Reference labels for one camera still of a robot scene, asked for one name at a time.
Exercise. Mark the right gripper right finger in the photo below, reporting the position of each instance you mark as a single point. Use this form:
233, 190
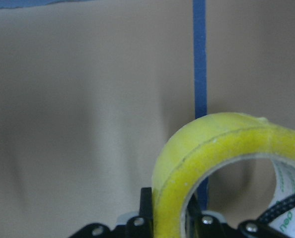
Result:
193, 213

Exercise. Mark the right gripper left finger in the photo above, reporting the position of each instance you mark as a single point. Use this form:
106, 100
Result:
146, 212

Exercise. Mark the yellow tape roll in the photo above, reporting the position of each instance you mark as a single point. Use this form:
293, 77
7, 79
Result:
249, 162

